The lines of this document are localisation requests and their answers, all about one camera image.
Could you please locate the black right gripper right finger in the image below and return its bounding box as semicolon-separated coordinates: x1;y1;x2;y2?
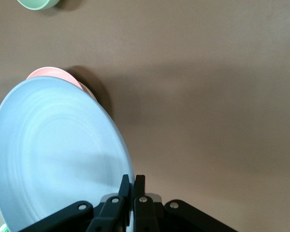
132;174;160;232

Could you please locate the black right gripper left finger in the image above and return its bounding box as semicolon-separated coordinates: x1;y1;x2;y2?
86;174;131;232

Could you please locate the blue plate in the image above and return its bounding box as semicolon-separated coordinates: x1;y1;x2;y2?
0;76;136;232

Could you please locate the pink plate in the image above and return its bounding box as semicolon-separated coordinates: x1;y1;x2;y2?
26;67;89;94

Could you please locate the beige plate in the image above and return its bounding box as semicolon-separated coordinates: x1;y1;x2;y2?
80;81;98;102

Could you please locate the green bowl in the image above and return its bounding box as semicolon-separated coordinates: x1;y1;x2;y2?
16;0;61;11

